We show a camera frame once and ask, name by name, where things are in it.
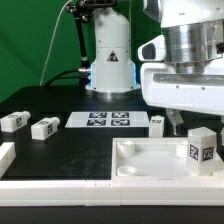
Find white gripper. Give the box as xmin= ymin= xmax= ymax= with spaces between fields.
xmin=140 ymin=61 xmax=224 ymax=146

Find white square tabletop part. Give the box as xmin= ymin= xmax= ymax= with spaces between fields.
xmin=111 ymin=137 xmax=224 ymax=182

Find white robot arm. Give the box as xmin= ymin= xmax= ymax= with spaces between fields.
xmin=86 ymin=0 xmax=224 ymax=135

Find white marker sheet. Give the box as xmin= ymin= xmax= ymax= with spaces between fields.
xmin=65 ymin=111 xmax=149 ymax=128

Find white U-shaped fence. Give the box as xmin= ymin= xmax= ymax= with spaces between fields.
xmin=0 ymin=142 xmax=224 ymax=206

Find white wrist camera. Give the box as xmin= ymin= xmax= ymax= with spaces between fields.
xmin=138 ymin=35 xmax=166 ymax=62

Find black cables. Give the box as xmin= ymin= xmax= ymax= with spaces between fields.
xmin=43 ymin=68 xmax=92 ymax=88

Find black camera stand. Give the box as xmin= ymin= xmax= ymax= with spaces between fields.
xmin=65 ymin=0 xmax=118 ymax=70

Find white cable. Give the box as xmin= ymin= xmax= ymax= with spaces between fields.
xmin=39 ymin=0 xmax=73 ymax=87

